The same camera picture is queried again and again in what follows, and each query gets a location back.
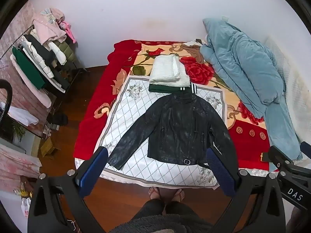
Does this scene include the pink fleece jacket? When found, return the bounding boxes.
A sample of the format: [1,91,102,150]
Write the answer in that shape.
[33,7,68,45]

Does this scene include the brown cloth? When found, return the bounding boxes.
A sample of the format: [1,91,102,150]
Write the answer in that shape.
[182,42,207,63]

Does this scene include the person's left foot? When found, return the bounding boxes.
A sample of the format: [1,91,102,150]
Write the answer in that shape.
[148,187,161,202]

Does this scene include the green hanging garment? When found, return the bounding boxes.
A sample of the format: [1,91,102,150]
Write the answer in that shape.
[12,46,46,90]

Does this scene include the cream white pillow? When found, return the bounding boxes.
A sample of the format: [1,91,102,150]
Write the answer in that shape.
[264,35,311,151]

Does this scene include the white diamond-pattern floral cloth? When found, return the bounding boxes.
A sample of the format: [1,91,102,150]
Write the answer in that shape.
[98,75,229,190]

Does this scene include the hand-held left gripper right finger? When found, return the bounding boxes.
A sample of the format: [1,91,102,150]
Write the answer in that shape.
[205,146,286,233]

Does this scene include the pink floral fabric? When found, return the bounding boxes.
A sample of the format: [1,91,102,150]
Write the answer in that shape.
[0,143,42,195]

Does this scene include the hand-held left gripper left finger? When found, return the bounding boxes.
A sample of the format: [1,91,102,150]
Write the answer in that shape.
[27,146,110,233]

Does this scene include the white puffer vest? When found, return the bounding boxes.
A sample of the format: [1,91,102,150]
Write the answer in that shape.
[21,35,54,78]

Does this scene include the black shoes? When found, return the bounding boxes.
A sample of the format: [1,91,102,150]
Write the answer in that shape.
[46,113,69,127]

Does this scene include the green folded garment striped trim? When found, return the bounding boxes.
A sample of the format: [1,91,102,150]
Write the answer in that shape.
[149,83,198,95]

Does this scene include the white puffer jacket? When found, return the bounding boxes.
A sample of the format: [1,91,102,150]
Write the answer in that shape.
[47,40,67,65]

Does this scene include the pale pink fluffy coat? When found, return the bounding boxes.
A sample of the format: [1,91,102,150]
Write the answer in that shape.
[10,56,52,108]

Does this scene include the red floral blanket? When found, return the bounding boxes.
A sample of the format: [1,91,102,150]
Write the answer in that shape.
[73,39,275,175]

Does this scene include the white hanging cloth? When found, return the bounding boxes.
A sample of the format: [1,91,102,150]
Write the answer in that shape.
[0,102,39,127]

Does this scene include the green plant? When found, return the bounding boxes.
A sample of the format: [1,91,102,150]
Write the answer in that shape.
[12,121,26,142]

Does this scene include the pink plush toy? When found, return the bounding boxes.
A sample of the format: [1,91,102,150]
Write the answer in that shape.
[61,21,77,43]

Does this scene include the light blue quilt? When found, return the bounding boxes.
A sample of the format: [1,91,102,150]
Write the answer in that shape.
[200,17,304,162]

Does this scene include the person's right foot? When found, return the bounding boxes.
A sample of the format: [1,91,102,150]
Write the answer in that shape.
[171,189,185,202]

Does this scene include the pink floral curtain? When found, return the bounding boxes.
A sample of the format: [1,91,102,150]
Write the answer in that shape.
[0,0,57,139]

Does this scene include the metal clothes rack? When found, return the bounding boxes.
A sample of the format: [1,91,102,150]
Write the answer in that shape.
[0,24,91,110]

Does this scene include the person's foot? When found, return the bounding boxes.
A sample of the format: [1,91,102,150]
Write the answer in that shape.
[148,187,161,202]
[171,189,185,202]

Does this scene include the person's dark fleece clothing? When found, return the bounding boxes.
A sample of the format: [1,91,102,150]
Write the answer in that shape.
[109,198,212,233]

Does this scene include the black curved tube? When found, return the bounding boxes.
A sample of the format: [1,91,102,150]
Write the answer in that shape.
[0,79,14,141]

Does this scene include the black leather jacket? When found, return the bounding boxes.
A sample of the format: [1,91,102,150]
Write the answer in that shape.
[107,93,240,171]

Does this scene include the black hanging coat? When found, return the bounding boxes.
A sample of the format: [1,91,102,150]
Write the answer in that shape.
[24,34,71,93]

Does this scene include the white folded fleece garment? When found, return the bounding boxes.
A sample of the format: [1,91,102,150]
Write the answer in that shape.
[149,55,191,88]

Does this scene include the olive green puffer jacket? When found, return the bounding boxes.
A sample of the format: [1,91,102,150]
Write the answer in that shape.
[55,39,76,63]

